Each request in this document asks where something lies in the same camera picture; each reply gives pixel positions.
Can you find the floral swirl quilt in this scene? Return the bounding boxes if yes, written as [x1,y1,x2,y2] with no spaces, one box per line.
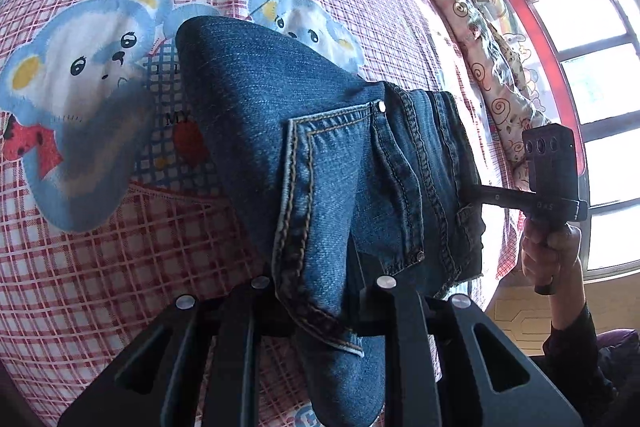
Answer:
[433,0,550,191]

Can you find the blue denim jeans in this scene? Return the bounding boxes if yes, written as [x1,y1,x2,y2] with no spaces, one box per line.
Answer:
[176,16,484,426]

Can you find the window with dark frame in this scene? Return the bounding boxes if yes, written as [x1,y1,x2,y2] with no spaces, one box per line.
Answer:
[533,0,639,282]

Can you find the pink plaid cartoon bedsheet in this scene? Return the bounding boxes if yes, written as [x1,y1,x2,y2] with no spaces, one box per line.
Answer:
[1,0,513,426]

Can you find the red bed frame rail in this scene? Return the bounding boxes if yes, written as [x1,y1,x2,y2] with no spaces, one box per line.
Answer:
[424,0,591,208]

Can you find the right forearm black sleeve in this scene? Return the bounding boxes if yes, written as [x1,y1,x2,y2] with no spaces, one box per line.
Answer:
[541,256,640,427]

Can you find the person's right hand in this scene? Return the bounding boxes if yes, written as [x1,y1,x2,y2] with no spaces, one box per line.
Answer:
[521,218,582,295]

